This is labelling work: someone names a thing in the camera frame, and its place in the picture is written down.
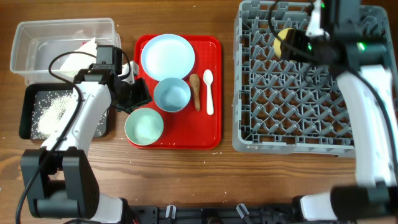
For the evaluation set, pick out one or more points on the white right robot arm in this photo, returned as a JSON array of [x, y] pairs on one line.
[[361, 66]]

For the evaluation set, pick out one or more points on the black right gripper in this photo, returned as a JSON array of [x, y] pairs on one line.
[[290, 53]]

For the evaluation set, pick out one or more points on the white plastic spoon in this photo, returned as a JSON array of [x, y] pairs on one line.
[[208, 79]]

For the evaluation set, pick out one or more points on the brown carrot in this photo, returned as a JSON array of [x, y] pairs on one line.
[[195, 85]]

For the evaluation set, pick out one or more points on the yellow plastic cup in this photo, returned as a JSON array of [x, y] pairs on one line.
[[277, 44]]

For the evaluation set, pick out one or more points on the black waste tray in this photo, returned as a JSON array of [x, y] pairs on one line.
[[28, 105]]

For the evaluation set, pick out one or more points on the white napkin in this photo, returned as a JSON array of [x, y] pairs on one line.
[[76, 62]]

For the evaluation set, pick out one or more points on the grey dishwasher rack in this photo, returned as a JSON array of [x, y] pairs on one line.
[[283, 107]]

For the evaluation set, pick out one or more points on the large light blue plate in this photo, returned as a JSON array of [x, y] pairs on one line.
[[167, 56]]

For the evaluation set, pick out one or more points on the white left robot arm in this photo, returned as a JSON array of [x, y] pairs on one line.
[[58, 179]]

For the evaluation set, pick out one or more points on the light blue rice bowl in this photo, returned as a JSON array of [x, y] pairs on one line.
[[172, 95]]

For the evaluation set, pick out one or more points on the white rice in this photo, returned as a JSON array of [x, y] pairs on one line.
[[49, 107]]

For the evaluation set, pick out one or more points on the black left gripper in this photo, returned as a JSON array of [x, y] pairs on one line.
[[143, 96]]

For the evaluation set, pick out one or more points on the light green bowl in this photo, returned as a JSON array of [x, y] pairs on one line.
[[144, 126]]

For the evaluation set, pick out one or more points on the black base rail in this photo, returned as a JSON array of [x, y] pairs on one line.
[[273, 213]]

